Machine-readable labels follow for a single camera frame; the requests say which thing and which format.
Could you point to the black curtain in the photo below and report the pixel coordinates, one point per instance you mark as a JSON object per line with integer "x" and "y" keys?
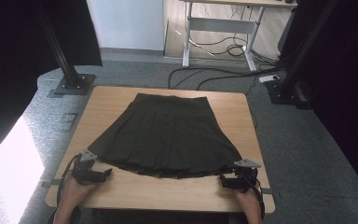
{"x": 9, "y": 62}
{"x": 348, "y": 77}

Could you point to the black metal stand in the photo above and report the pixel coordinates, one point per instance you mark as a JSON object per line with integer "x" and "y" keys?
{"x": 298, "y": 62}
{"x": 62, "y": 53}

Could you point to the floor outlet plate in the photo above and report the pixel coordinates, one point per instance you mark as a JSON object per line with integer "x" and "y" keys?
{"x": 69, "y": 121}

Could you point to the white-framed desk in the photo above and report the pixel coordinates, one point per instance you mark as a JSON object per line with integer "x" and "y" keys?
{"x": 220, "y": 25}

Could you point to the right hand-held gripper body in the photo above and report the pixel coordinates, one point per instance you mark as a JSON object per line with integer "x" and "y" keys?
{"x": 245, "y": 175}

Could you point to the person's left hand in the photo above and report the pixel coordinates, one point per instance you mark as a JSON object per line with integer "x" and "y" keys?
{"x": 74, "y": 189}

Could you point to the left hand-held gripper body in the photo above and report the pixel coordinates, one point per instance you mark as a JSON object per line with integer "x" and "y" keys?
{"x": 82, "y": 169}

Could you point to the dark pleated skirt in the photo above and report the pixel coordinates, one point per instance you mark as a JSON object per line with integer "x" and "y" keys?
{"x": 164, "y": 133}

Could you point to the person's right hand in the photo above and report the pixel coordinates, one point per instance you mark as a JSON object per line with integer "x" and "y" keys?
{"x": 247, "y": 196}

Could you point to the white power strip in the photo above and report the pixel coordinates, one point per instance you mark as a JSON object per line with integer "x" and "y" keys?
{"x": 268, "y": 78}

